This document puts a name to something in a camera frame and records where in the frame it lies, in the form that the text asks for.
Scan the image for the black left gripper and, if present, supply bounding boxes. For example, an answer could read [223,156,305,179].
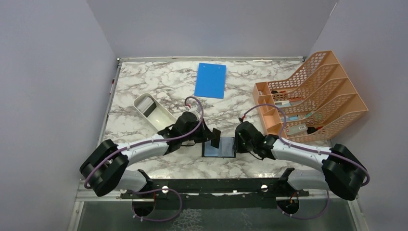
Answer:
[181,117,216,143]

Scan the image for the black leather card holder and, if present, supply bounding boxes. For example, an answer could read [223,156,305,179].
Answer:
[202,137,236,158]

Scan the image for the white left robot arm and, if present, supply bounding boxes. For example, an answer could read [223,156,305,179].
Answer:
[79,112,217,198]

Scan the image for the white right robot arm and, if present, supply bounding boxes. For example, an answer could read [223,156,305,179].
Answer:
[234,121,369,201]

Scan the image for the blue flat board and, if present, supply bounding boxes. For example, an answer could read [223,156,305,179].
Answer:
[194,63,227,99]

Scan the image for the white oblong plastic tray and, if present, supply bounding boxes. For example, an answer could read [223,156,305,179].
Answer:
[133,93,177,131]

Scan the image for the peach plastic file organizer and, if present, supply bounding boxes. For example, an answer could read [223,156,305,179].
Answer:
[252,51,368,142]

